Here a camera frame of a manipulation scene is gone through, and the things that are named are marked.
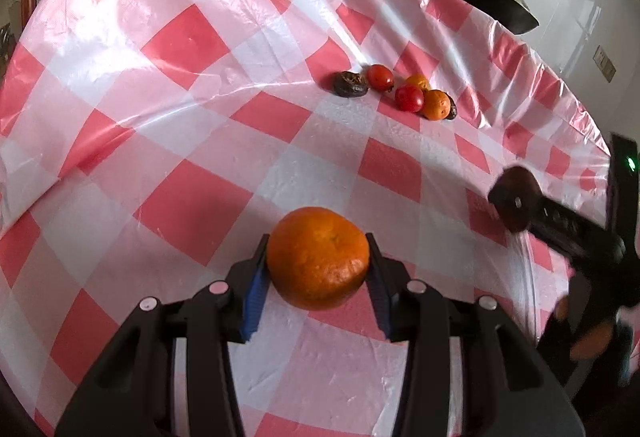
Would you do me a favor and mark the small orange mandarin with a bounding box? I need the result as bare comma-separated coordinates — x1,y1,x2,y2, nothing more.
405,73,432,91
420,90,451,120

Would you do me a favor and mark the red tomato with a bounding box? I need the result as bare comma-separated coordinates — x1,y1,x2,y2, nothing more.
394,85,424,114
366,64,395,92

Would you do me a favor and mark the small orange mandarin rear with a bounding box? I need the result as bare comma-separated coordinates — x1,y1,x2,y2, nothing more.
405,73,432,91

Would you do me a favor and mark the dark passion fruit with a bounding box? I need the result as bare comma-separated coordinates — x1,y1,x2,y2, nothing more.
332,71,369,99

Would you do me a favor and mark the large orange mandarin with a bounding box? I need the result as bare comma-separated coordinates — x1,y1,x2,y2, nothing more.
266,207,370,311

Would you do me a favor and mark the dark purple fruit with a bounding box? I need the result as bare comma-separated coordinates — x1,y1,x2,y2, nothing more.
488,165,542,233

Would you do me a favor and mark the red white checkered tablecloth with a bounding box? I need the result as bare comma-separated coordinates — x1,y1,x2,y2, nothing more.
1,0,608,433

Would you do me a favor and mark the wall socket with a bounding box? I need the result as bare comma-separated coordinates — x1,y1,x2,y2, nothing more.
592,46,616,82

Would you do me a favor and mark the dark fruit far right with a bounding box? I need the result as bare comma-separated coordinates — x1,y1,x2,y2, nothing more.
446,96,458,120

